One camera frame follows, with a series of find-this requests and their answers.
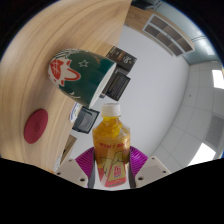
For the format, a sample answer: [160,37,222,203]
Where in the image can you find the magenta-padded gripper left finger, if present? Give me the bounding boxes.
[54,147,98,189]

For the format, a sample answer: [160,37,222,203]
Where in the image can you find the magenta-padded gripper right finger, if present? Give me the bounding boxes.
[128,145,172,189]

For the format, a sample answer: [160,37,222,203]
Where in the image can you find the yellow drink bottle white cap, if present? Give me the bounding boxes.
[92,102,132,189]

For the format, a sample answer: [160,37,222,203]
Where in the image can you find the wooden side desk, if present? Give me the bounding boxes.
[53,133,78,168]

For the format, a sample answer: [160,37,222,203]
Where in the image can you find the square ceiling light panel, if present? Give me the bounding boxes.
[212,69,224,90]
[188,142,218,167]

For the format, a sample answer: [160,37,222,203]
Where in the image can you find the black mesh office chair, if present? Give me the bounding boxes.
[72,106,101,135]

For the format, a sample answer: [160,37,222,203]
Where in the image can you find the flat round red coaster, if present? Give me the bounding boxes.
[23,108,49,145]

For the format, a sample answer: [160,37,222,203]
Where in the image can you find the white green leaflet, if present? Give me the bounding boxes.
[69,101,82,125]

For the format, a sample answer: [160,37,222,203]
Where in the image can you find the flat black box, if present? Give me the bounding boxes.
[105,71,132,102]

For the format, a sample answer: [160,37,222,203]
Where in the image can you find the green red white mug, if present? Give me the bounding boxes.
[47,48,118,108]

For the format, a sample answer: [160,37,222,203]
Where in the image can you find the tall dark brown box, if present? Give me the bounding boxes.
[105,45,138,75]

